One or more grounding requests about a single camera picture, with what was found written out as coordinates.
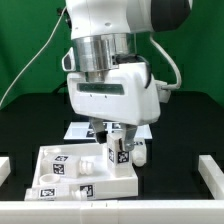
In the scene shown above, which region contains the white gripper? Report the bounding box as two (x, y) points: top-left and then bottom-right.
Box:
(67, 62), (160, 152)

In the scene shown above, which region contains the white square tabletop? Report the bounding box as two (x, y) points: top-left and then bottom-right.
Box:
(32, 143), (138, 200)

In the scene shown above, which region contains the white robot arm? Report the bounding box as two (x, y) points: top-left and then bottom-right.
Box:
(63, 0), (193, 151)

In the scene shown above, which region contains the white marker sheet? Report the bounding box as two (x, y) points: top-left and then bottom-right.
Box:
(64, 122), (152, 140)

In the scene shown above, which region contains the white U-shaped obstacle fence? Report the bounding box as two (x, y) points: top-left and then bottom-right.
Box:
(0, 155), (224, 224)

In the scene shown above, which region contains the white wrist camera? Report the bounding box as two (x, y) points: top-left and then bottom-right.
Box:
(62, 48), (76, 72)

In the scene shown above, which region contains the white cable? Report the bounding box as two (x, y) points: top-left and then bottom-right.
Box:
(0, 6), (70, 109)

